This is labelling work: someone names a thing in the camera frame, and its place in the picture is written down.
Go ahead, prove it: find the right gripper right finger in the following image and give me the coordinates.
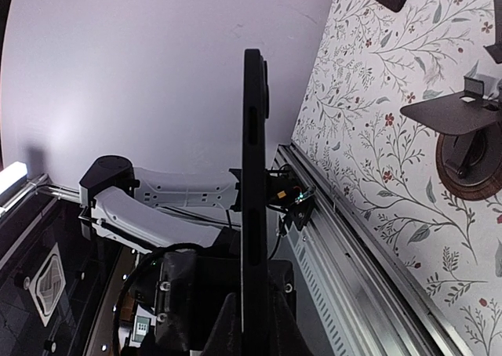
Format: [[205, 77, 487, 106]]
[[267, 278, 315, 356]]

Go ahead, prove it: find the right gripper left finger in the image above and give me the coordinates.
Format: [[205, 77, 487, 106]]
[[202, 293, 244, 356]]

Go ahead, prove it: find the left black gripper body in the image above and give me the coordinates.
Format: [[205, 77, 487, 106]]
[[155, 235, 295, 355]]

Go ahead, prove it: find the black phone front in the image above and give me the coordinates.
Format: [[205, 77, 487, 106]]
[[241, 49, 269, 337]]

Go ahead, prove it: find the black round base stand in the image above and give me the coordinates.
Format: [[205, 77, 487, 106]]
[[400, 76, 501, 202]]

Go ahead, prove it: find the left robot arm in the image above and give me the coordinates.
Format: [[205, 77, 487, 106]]
[[80, 155, 309, 355]]

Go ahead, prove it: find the black upright phone stand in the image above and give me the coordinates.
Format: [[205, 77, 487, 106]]
[[485, 5, 502, 64]]

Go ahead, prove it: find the front aluminium rail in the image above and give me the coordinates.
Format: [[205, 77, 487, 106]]
[[274, 144, 471, 355]]

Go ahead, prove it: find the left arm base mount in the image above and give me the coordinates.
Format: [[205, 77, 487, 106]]
[[266, 164, 316, 232]]

